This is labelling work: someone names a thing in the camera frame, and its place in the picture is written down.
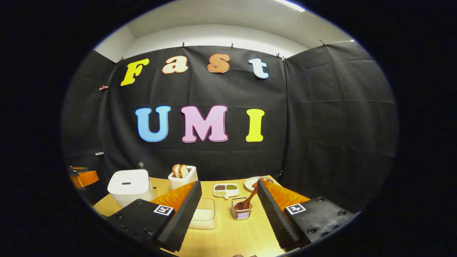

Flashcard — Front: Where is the white divided dish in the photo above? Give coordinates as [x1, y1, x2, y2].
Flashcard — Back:
[213, 183, 240, 199]

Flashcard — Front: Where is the metal wire chopstick holder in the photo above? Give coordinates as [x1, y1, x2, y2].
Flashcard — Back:
[231, 197, 252, 220]

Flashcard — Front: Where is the white rice cooker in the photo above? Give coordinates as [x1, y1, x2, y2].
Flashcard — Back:
[107, 170, 157, 208]

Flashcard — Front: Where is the clear plastic container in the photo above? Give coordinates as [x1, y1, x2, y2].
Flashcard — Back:
[188, 197, 217, 230]

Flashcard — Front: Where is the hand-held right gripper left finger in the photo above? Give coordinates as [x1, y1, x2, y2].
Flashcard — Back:
[107, 180, 202, 252]

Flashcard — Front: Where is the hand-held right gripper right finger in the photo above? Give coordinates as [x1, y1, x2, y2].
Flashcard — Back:
[257, 180, 357, 250]

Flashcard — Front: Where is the white toaster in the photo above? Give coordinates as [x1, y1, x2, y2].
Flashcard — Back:
[168, 166, 199, 190]

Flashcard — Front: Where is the dark wooden spoon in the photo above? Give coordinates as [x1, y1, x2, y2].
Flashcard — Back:
[234, 178, 265, 211]

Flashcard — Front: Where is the black backdrop cloth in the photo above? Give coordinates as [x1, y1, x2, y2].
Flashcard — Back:
[61, 40, 398, 215]

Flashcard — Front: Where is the white round plate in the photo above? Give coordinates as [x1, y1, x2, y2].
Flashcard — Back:
[244, 176, 275, 192]

